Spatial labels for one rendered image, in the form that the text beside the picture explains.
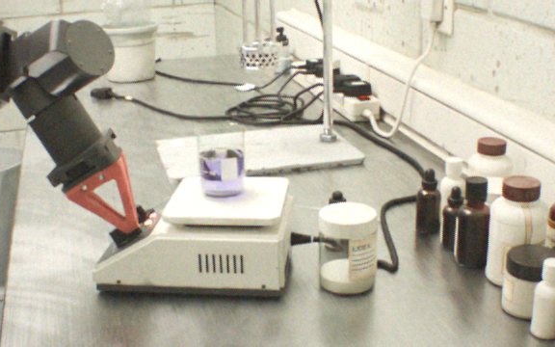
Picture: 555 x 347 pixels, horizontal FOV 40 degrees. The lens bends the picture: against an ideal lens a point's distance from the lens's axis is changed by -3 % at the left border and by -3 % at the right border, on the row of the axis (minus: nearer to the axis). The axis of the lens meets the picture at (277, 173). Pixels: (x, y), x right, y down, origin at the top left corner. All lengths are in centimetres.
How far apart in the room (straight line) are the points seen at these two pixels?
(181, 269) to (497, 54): 57
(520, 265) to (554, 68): 34
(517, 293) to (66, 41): 48
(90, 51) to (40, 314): 27
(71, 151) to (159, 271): 15
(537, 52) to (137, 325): 61
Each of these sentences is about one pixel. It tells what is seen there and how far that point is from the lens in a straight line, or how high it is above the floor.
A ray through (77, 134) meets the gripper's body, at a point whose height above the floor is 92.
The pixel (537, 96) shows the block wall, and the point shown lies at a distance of 107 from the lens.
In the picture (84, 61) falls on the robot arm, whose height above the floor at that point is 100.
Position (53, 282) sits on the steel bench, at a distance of 88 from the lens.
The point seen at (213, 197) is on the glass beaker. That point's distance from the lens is 82.
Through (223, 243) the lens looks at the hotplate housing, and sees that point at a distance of 79.
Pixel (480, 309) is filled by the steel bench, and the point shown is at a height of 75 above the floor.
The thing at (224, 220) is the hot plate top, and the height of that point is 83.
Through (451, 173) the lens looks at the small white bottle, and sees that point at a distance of 97.
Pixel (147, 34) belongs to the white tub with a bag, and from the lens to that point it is 182.
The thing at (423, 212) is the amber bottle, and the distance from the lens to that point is 95.
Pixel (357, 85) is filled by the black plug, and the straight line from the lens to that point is 145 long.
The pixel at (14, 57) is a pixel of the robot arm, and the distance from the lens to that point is 79.
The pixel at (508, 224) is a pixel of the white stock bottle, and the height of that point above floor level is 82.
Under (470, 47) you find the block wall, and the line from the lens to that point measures 122.
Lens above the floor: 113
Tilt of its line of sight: 19 degrees down
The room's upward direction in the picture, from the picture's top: 1 degrees counter-clockwise
